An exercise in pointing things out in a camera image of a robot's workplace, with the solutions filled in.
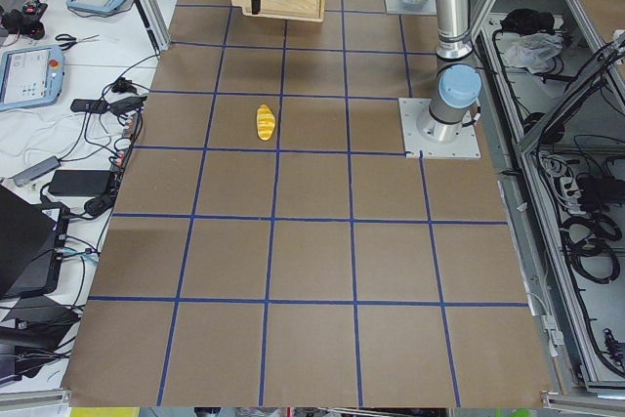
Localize wooden drawer cabinet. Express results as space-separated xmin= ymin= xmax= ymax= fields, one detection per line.
xmin=230 ymin=0 xmax=326 ymax=22

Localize toy bread loaf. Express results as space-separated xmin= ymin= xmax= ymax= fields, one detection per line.
xmin=256 ymin=104 xmax=276 ymax=142

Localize black scissors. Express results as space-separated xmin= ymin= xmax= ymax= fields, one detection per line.
xmin=55 ymin=33 xmax=100 ymax=51

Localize black power adapter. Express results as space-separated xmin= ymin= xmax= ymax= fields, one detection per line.
xmin=48 ymin=169 xmax=111 ymax=197

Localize white crumpled cloth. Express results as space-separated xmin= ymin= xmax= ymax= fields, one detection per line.
xmin=503 ymin=33 xmax=563 ymax=73

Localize black laptop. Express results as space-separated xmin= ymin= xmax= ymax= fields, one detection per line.
xmin=1 ymin=188 xmax=69 ymax=300

